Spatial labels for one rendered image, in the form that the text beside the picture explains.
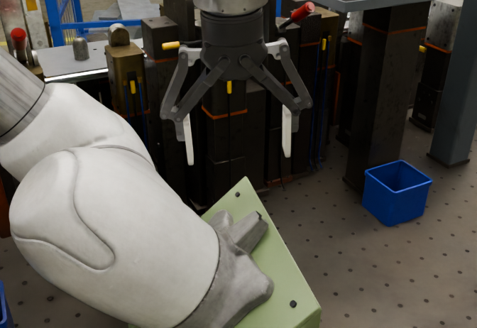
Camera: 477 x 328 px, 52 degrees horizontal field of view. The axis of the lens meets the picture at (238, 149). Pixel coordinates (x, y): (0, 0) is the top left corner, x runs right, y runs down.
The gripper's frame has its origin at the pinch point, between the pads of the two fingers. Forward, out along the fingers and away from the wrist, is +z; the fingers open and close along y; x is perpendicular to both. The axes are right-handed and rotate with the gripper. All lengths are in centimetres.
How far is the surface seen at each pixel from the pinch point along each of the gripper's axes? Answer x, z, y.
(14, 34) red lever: 17.7, -12.6, -32.6
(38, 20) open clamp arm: 58, -2, -42
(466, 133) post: 41, 28, 59
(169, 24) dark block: 29.3, -8.5, -9.8
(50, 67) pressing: 41, 3, -36
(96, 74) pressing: 36.8, 3.4, -26.4
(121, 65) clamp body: 26.5, -2.5, -19.1
